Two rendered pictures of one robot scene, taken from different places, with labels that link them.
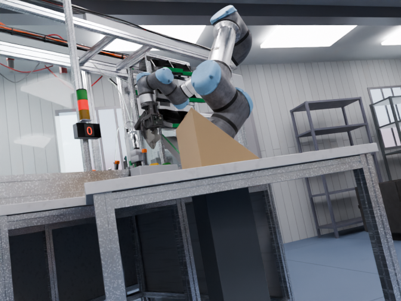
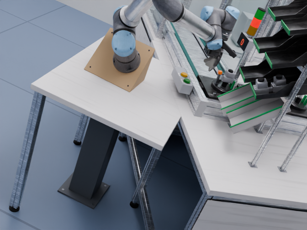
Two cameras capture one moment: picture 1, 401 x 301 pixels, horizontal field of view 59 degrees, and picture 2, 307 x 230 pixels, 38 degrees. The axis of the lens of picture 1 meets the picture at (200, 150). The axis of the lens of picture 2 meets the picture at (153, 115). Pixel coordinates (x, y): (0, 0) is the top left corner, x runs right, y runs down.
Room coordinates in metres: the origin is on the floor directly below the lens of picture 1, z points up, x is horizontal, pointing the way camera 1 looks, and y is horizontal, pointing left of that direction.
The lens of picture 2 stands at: (2.47, -1.90, 1.97)
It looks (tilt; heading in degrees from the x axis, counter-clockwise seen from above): 30 degrees down; 117
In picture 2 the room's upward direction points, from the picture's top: 21 degrees clockwise
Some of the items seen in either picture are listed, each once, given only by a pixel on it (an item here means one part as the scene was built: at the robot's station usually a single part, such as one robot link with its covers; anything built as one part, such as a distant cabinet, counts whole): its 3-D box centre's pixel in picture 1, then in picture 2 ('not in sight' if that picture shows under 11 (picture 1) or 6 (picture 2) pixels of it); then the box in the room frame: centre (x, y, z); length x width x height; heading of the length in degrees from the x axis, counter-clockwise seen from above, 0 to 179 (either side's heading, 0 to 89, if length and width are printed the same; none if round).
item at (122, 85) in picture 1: (129, 126); not in sight; (3.04, 0.58, 1.56); 0.09 x 0.04 x 1.39; 138
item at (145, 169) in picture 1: (155, 172); (182, 80); (1.51, 0.21, 0.93); 0.21 x 0.07 x 0.06; 138
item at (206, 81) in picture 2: not in sight; (221, 90); (1.72, 0.31, 0.96); 0.24 x 0.24 x 0.02; 48
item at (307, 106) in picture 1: (339, 165); not in sight; (5.56, -2.10, 1.02); 1.06 x 0.45 x 2.03; 109
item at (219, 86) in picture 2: not in sight; (223, 87); (1.72, 0.31, 0.98); 0.14 x 0.14 x 0.02
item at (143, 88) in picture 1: (145, 85); (229, 18); (1.62, 0.20, 1.37); 0.09 x 0.08 x 0.11; 54
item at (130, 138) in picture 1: (133, 144); not in sight; (2.70, 0.50, 1.32); 0.14 x 0.14 x 0.38
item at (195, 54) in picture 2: not in sight; (208, 73); (1.51, 0.53, 0.91); 0.84 x 0.28 x 0.10; 138
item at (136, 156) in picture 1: (136, 155); (230, 75); (1.72, 0.32, 1.06); 0.08 x 0.04 x 0.07; 48
